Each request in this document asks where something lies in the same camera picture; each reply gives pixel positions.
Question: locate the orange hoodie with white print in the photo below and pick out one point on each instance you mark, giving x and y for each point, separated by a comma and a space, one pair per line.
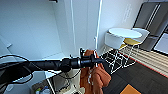
98, 78

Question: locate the white wardrobe door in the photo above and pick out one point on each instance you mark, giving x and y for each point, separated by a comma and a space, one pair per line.
85, 23

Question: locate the white chair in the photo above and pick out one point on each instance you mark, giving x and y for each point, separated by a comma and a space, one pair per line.
113, 41
144, 33

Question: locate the yellow chair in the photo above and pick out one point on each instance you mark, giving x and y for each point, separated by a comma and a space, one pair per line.
131, 42

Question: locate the white wardrobe shelf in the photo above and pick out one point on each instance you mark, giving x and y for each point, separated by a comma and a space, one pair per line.
53, 74

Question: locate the white bag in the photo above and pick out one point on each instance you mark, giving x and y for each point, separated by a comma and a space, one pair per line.
45, 91

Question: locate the brown storage basket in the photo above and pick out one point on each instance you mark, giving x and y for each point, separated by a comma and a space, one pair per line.
40, 90

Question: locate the grey steel fridge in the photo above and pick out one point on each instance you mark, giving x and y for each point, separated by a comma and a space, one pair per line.
148, 20

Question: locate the white wardrobe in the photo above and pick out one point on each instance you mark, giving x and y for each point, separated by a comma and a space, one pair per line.
33, 30

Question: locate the black wardrobe hook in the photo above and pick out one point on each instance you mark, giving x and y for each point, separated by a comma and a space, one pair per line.
53, 1

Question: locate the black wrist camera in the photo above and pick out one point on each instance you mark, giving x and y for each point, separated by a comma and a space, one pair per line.
82, 53

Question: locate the white wall notice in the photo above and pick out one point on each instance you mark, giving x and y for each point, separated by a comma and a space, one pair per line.
126, 14

